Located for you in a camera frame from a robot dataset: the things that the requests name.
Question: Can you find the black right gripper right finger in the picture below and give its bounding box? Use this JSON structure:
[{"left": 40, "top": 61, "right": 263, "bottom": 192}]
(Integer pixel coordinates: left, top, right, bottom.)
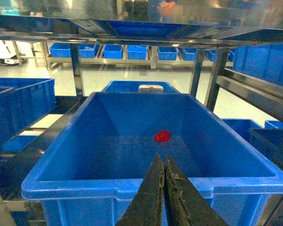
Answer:
[{"left": 164, "top": 155, "right": 228, "bottom": 226}]

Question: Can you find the blue bin left upper shelf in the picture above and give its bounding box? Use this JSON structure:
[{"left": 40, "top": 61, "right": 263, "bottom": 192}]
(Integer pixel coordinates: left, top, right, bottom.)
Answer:
[{"left": 0, "top": 78, "right": 56, "bottom": 148}]

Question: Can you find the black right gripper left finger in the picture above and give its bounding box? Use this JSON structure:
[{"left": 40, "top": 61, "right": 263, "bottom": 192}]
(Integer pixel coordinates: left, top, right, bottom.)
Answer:
[{"left": 116, "top": 153, "right": 165, "bottom": 226}]

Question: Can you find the red toy building block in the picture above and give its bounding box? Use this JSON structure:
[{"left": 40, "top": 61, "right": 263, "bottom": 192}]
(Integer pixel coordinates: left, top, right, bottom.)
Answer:
[{"left": 154, "top": 130, "right": 171, "bottom": 143}]

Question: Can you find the blue bin shelf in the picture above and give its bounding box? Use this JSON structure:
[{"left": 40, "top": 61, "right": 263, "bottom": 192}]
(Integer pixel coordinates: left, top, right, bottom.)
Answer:
[
  {"left": 0, "top": 78, "right": 56, "bottom": 148},
  {"left": 21, "top": 92, "right": 283, "bottom": 226}
]

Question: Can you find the blue bin right upper shelf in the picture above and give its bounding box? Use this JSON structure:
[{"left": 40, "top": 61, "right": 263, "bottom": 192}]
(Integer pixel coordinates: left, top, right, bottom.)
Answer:
[{"left": 21, "top": 92, "right": 283, "bottom": 226}]

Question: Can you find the blue bin behind right bin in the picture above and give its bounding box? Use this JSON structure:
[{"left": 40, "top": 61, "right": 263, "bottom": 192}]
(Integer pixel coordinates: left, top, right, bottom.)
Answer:
[{"left": 102, "top": 81, "right": 180, "bottom": 94}]

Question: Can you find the white cylindrical container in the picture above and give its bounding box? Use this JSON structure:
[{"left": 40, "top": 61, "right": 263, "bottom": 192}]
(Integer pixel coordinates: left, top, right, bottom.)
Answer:
[{"left": 138, "top": 84, "right": 164, "bottom": 93}]

